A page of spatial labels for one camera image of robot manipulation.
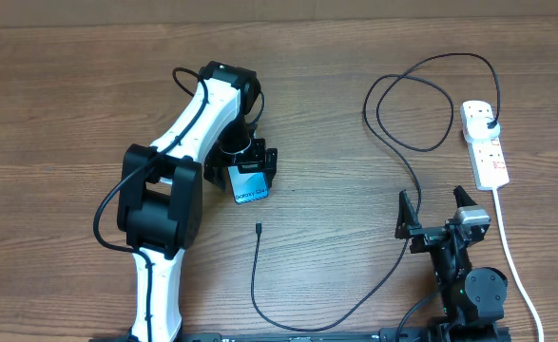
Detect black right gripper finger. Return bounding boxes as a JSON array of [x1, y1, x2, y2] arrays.
[[452, 185, 476, 208], [394, 190, 420, 239]]

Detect blue Samsung Galaxy phone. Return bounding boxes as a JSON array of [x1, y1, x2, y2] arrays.
[[227, 166, 270, 204]]

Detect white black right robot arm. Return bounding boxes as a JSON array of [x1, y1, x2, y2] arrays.
[[395, 186, 510, 341]]

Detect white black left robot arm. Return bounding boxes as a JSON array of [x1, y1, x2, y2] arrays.
[[117, 61, 278, 341]]

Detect white charger plug adapter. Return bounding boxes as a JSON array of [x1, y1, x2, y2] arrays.
[[463, 117, 501, 143]]

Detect white power strip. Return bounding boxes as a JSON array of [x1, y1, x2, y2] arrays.
[[460, 100, 510, 191]]

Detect white power strip cord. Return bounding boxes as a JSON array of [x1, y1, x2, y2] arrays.
[[491, 187, 546, 342]]

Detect black USB charger cable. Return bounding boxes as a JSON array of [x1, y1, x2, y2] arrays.
[[250, 52, 502, 333]]

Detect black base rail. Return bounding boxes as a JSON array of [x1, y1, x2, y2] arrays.
[[87, 325, 512, 342]]

